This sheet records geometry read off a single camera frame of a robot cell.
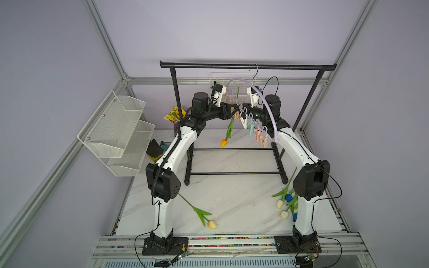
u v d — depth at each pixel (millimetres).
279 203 847
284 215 800
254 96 714
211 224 779
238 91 766
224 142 882
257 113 713
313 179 515
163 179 501
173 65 564
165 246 649
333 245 761
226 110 690
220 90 682
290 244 736
